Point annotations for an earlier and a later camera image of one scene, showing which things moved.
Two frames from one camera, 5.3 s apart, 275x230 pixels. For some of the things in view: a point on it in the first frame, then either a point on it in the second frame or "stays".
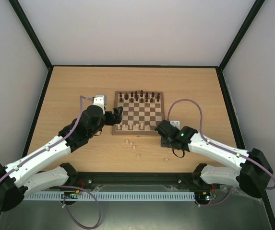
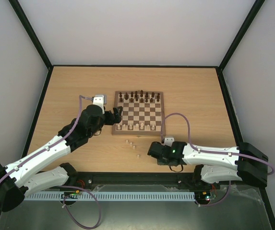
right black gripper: (161, 128) -> (153, 151)
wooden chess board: (142, 111) stays
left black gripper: (118, 116) stays
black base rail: (93, 178) stays
